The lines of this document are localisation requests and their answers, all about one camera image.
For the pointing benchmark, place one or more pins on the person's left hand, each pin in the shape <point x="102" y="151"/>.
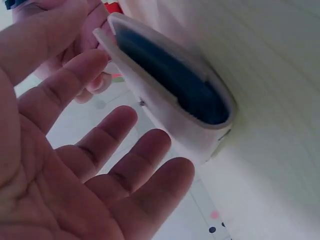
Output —
<point x="37" y="190"/>

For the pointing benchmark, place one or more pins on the person's right hand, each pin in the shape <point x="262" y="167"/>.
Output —
<point x="96" y="37"/>

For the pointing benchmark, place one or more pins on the person's right fingers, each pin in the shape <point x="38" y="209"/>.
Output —
<point x="96" y="37"/>

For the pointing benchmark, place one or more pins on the person's left thumb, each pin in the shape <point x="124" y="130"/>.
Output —
<point x="47" y="35"/>

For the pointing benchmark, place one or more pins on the white oval container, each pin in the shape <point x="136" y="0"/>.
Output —
<point x="160" y="117"/>

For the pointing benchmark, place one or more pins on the black wrist band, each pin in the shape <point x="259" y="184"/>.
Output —
<point x="13" y="3"/>

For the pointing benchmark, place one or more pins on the blue item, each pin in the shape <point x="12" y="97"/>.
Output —
<point x="175" y="75"/>

